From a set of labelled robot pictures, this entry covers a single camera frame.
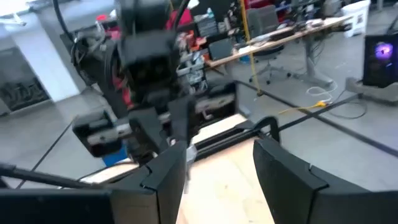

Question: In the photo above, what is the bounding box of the grey office chair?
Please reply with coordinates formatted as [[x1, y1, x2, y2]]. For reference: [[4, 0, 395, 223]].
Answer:
[[246, 5, 294, 85]]

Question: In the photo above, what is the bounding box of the wooden top workbench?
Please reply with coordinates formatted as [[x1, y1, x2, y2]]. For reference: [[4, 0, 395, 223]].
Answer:
[[205, 14, 353, 88]]

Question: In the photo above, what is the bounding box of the white building column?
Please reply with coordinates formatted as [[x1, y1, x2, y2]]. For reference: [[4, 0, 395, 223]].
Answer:
[[11, 11, 81, 103]]

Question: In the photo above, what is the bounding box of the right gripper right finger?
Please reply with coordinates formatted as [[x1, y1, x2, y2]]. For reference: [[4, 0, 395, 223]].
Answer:
[[252, 138, 330, 224]]

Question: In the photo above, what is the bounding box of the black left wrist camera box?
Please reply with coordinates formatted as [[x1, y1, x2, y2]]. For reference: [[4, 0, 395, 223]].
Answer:
[[117, 30, 182, 98]]

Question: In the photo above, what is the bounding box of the blue box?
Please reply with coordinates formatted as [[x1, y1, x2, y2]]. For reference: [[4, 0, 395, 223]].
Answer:
[[101, 145, 129, 168]]

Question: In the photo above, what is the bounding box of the black computer tower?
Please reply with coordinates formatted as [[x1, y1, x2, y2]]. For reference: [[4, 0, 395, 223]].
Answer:
[[362, 33, 398, 88]]

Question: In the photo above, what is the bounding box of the yellow extension cable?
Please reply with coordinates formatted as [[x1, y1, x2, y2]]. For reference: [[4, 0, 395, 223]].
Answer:
[[238, 0, 328, 115]]

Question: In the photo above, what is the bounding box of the white floor cable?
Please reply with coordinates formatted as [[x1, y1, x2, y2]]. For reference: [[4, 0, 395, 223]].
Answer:
[[305, 80, 339, 103]]

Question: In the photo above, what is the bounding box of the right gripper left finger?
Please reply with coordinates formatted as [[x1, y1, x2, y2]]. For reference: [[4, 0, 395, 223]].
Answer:
[[109, 139, 188, 224]]

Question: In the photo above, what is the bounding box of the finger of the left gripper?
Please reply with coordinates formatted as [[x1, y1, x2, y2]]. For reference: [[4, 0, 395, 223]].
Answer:
[[128, 106, 169, 165], [167, 95, 198, 146]]

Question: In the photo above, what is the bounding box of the black wheeled cart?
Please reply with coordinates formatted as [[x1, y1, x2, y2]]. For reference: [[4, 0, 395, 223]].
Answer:
[[176, 52, 238, 126]]

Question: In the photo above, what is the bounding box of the black floor cable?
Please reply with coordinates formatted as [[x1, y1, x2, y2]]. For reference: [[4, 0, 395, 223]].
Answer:
[[328, 89, 368, 121]]

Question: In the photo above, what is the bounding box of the dark grey equipment case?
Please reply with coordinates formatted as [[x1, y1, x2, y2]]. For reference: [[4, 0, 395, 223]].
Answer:
[[207, 38, 234, 62]]

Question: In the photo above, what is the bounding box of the white waste bin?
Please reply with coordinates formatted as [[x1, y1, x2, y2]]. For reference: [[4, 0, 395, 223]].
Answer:
[[341, 0, 371, 38]]

